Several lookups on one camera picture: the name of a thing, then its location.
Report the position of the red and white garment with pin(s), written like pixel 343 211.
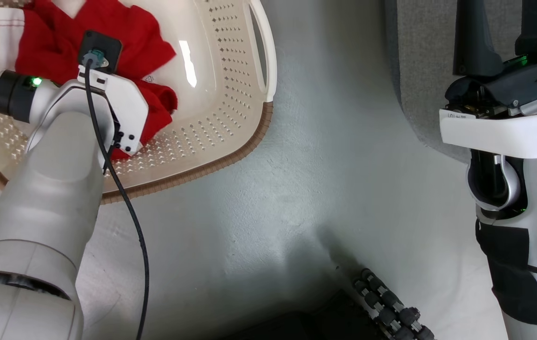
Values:
pixel 46 42

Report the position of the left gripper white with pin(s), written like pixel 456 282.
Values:
pixel 124 106

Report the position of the grey fabric sofa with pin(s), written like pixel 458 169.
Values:
pixel 424 71

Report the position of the right gripper white dark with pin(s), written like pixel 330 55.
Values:
pixel 509 127

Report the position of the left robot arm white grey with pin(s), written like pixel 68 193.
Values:
pixel 37 212

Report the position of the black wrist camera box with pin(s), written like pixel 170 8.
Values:
pixel 103 47

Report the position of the cream perforated laundry basket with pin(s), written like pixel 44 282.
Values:
pixel 221 94

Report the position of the black roller robot wheel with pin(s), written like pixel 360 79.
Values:
pixel 391 304

